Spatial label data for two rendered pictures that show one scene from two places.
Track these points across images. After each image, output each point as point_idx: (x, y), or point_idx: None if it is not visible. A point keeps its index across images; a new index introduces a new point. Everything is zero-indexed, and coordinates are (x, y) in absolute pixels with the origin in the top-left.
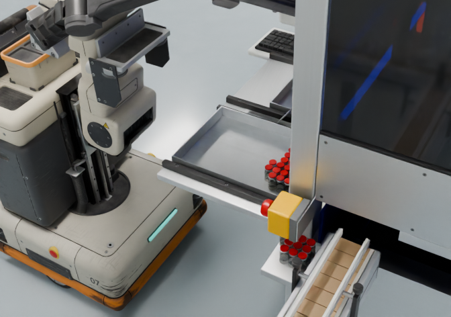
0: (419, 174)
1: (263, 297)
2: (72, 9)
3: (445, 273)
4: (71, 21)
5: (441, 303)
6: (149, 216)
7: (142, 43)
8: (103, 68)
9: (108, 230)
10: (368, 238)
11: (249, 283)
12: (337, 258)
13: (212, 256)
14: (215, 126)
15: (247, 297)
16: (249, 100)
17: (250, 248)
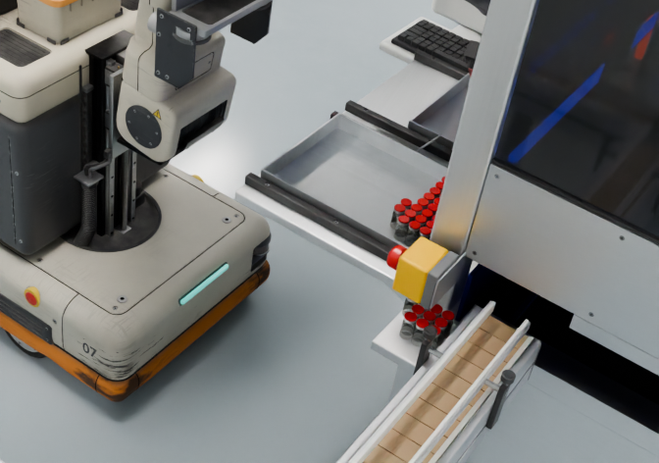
0: (615, 237)
1: (336, 420)
2: None
3: (624, 386)
4: None
5: (611, 426)
6: (186, 268)
7: (237, 2)
8: (177, 27)
9: (121, 278)
10: (528, 320)
11: (319, 395)
12: (481, 340)
13: (267, 348)
14: (326, 141)
15: (312, 416)
16: (378, 113)
17: (327, 345)
